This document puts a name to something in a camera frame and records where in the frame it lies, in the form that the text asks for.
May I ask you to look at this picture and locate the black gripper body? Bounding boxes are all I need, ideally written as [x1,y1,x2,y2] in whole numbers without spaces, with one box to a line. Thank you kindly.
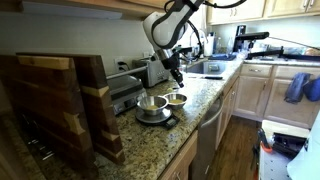
[164,53,184,78]

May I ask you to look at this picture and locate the silver metal spoon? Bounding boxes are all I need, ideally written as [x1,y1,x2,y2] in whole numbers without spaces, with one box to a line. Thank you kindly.
[165,83,185,94]

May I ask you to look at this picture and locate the silver bowl with yellow powder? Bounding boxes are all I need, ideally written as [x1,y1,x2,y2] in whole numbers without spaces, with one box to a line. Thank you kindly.
[162,92,189,111]

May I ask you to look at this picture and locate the silver bowl on scale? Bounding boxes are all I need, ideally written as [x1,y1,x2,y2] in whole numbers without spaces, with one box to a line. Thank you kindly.
[135,95,170,117]

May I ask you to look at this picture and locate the black kitchen scale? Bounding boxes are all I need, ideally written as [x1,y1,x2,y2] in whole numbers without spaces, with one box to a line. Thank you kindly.
[134,106,181,131]

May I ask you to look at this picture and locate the stainless steel toaster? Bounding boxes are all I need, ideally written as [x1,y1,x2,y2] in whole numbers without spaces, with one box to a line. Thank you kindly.
[132,54,172,89]

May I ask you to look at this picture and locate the stainless steel sink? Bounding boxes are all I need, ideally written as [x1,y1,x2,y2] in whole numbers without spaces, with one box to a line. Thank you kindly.
[184,60,232,76]

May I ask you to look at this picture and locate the white bottle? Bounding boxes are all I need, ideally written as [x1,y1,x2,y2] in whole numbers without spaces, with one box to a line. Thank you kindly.
[203,31,215,58]

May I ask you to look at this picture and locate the dark blue tray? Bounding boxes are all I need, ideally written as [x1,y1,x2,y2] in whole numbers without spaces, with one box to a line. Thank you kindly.
[208,52,238,62]

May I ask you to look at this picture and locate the black power plug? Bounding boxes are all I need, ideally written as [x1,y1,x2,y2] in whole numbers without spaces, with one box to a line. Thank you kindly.
[117,60,130,72]

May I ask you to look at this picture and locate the light wood sink cabinet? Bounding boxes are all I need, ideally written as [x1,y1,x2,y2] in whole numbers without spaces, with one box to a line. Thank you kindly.
[215,71,242,150]

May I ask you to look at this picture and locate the stainless steel contact grill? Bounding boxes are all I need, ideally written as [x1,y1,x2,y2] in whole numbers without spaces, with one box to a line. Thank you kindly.
[105,65,149,117]

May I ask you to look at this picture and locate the stainless steel dishwasher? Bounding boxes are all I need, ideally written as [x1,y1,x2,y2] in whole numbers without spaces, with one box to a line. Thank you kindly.
[189,95,225,180]

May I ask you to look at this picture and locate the clear bottle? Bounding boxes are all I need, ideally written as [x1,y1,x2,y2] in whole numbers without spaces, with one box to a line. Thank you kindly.
[226,35,235,54]

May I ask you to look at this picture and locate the light wood base cabinets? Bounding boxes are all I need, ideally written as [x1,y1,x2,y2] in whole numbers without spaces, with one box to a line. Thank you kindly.
[232,62,320,130]

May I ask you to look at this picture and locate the black tall appliance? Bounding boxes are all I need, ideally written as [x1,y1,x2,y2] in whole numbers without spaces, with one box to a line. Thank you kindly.
[234,24,248,53]

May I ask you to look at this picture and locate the striped dark wooden cutting board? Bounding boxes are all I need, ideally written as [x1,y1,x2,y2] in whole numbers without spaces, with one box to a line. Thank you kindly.
[14,51,126,166]

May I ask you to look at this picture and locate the wooden drawer base cabinet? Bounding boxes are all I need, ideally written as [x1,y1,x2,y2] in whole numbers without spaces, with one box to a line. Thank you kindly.
[157,129,200,180]

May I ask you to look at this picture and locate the wooden upper cabinet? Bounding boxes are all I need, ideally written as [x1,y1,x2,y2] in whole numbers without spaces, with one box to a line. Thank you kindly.
[0,0,176,22]

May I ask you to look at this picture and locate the black orange bar clamp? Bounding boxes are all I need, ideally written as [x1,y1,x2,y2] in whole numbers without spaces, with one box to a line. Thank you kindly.
[254,127,275,155]

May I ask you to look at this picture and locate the grey blue hanging towel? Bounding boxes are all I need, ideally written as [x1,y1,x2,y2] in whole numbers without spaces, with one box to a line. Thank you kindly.
[283,71,312,105]

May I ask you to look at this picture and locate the under-cabinet light strip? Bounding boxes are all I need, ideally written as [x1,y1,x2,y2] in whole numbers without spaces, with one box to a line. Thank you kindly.
[19,0,124,20]

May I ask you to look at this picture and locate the white perforated robot table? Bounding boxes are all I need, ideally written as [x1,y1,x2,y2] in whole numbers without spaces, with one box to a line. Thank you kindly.
[257,119,313,180]

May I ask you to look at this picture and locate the light wood upper cabinets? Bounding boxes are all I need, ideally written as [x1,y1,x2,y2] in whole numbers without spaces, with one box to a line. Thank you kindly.
[206,0,320,26]

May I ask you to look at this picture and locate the large dark wooden cutting board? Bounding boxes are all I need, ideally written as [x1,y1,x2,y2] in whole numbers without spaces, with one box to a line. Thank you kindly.
[0,54,100,180]

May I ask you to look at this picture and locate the black handled knife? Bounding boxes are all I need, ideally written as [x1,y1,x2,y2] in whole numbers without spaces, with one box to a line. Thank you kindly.
[203,75,224,81]

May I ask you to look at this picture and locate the black stereo camera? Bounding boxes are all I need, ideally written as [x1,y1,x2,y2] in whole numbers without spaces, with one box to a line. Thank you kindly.
[233,31,271,43]

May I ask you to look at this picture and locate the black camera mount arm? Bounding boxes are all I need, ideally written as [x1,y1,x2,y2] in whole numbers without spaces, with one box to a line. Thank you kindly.
[245,39,320,63]

